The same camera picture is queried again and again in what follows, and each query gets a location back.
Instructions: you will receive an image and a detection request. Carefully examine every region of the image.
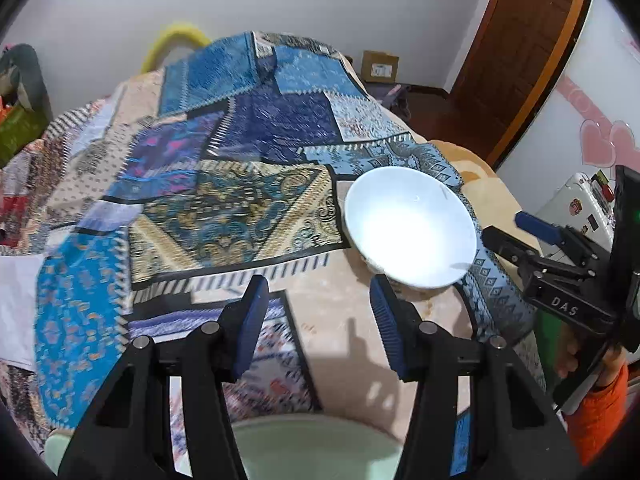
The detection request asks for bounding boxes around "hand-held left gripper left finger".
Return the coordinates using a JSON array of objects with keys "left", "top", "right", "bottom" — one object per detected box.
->
[{"left": 57, "top": 275, "right": 271, "bottom": 480}]

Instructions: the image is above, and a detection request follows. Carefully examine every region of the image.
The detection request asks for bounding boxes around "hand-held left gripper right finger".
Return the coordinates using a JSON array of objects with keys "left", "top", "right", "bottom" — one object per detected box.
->
[{"left": 369, "top": 274, "right": 583, "bottom": 480}]

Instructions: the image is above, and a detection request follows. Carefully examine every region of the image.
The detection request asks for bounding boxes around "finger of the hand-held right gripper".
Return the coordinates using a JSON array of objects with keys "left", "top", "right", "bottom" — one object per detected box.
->
[
  {"left": 515, "top": 211, "right": 598, "bottom": 268},
  {"left": 482, "top": 226, "right": 546, "bottom": 276}
]

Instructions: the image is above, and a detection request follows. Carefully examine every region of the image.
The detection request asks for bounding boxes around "white bowl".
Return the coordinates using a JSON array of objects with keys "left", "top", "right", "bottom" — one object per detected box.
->
[{"left": 344, "top": 166, "right": 478, "bottom": 289}]

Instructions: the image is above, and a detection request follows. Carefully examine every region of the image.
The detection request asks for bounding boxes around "green plate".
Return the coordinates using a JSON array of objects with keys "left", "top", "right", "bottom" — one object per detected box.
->
[{"left": 45, "top": 412, "right": 407, "bottom": 480}]

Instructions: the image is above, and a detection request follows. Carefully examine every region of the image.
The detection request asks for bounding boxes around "person's right forearm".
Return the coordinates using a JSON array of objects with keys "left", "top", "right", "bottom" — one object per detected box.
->
[{"left": 565, "top": 362, "right": 632, "bottom": 466}]

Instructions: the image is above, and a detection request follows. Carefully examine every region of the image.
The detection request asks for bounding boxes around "person's right hand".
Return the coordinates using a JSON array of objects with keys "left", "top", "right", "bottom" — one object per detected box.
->
[{"left": 556, "top": 327, "right": 628, "bottom": 388}]

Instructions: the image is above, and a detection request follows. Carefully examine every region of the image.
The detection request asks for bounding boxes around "white stickered appliance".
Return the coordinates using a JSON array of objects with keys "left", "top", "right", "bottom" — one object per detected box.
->
[{"left": 532, "top": 172, "right": 621, "bottom": 256}]

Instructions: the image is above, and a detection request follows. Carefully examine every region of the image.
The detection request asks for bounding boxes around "patchwork tablecloth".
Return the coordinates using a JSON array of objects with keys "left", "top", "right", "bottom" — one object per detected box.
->
[{"left": 0, "top": 30, "right": 546, "bottom": 461}]

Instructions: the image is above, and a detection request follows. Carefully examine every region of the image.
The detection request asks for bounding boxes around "white refrigerator with pink hearts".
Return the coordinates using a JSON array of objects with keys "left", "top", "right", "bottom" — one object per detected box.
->
[{"left": 495, "top": 0, "right": 640, "bottom": 221}]

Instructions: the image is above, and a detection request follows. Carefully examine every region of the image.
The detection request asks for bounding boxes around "wooden door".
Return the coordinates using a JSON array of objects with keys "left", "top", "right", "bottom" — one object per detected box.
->
[{"left": 447, "top": 0, "right": 596, "bottom": 166}]

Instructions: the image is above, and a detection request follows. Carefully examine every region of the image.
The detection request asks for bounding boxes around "cardboard box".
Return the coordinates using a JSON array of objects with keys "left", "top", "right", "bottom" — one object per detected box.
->
[{"left": 361, "top": 50, "right": 401, "bottom": 82}]

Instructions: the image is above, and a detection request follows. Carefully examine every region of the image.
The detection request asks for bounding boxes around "white folded cloth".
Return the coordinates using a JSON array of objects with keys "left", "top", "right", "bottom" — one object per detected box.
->
[{"left": 0, "top": 255, "right": 43, "bottom": 371}]

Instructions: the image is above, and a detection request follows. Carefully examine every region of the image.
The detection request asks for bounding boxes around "yellow hoop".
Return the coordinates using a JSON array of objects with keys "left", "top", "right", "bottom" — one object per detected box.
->
[{"left": 140, "top": 21, "right": 211, "bottom": 73}]

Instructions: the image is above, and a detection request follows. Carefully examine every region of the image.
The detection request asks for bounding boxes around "green box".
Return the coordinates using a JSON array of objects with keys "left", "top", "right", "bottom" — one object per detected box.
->
[{"left": 0, "top": 102, "right": 48, "bottom": 168}]

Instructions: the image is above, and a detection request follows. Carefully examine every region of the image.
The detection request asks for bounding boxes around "grey plush toy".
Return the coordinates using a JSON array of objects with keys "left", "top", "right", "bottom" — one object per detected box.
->
[{"left": 0, "top": 43, "right": 53, "bottom": 121}]

